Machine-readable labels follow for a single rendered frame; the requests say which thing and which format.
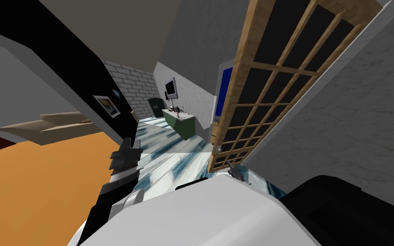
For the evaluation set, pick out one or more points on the wooden lattice door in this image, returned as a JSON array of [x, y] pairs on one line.
[[248, 41]]

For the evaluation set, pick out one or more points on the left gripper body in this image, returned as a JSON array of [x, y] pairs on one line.
[[125, 160]]

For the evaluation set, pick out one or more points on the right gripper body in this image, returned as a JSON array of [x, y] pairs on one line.
[[237, 174]]

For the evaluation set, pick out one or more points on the white framed picture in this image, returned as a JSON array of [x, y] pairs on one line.
[[107, 106]]

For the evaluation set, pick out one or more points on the green cabinet with white top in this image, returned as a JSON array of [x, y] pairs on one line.
[[183, 124]]

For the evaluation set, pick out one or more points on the black flat screen television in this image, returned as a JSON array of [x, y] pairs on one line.
[[171, 88]]

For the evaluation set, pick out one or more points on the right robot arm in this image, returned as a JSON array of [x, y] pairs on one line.
[[337, 212]]

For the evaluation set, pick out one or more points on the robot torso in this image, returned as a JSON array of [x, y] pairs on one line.
[[200, 218]]

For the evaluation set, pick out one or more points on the pale door knob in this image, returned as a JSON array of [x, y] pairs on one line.
[[219, 149]]

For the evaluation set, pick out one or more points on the blue rectangular panel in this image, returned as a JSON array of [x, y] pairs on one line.
[[223, 92]]

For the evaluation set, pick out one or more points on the beige sofa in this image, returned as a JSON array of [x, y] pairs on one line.
[[53, 128]]

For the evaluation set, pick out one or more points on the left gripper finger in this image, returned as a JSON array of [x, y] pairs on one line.
[[126, 143], [136, 146]]

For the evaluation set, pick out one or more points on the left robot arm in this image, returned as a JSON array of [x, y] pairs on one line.
[[98, 212]]

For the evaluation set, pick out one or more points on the black armchair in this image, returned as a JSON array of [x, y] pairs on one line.
[[156, 106]]

